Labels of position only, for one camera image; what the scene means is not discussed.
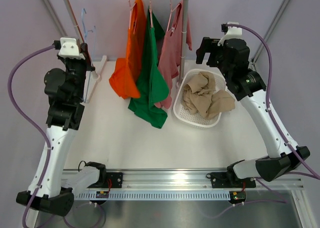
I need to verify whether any light blue hanger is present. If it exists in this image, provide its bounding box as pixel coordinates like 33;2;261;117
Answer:
81;8;99;103

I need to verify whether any beige t shirt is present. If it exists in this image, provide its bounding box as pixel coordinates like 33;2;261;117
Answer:
181;71;236;120

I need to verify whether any orange t shirt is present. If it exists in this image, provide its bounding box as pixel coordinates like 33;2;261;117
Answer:
109;0;147;99

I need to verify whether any pink hanger of orange shirt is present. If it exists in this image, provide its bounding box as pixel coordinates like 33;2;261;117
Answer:
128;0;138;32

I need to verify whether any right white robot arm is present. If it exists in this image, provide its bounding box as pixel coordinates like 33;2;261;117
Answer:
196;37;310;187

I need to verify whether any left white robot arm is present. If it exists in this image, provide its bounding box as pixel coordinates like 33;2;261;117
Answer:
16;38;108;216

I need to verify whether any pink t shirt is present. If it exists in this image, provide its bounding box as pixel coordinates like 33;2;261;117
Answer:
154;0;193;110

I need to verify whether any green t shirt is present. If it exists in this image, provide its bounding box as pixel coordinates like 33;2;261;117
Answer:
128;11;169;129

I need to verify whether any pink hanger of green shirt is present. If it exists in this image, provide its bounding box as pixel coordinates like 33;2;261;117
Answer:
148;0;154;28

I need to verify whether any metal clothes rack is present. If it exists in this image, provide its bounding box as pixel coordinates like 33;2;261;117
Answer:
63;0;189;87

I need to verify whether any white perforated laundry basket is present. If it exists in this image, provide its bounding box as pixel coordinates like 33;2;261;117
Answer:
172;69;227;129

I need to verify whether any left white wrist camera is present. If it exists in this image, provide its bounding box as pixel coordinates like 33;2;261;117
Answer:
58;38;85;60

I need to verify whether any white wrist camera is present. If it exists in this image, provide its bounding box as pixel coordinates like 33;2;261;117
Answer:
58;38;85;60
217;22;242;46

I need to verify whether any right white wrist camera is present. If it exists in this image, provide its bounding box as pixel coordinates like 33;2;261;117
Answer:
217;22;242;46

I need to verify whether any aluminium mounting rail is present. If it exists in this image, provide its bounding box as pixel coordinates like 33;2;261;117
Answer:
61;168;305;190

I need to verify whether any white slotted cable duct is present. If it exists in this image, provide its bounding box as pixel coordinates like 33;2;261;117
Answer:
75;190;231;201

